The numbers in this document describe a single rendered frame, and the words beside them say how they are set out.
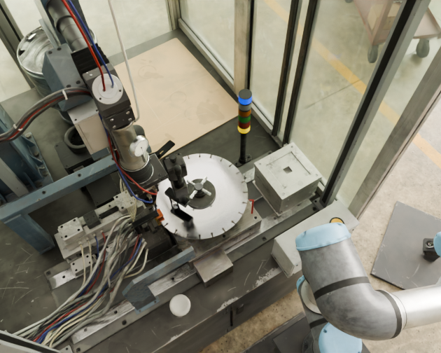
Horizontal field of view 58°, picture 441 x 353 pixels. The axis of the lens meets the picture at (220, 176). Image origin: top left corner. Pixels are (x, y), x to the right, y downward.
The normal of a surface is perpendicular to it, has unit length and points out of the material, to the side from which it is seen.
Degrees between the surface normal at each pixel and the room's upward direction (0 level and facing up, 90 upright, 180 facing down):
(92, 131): 90
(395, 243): 0
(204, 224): 0
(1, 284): 0
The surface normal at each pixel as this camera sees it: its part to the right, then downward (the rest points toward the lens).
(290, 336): -0.03, -0.51
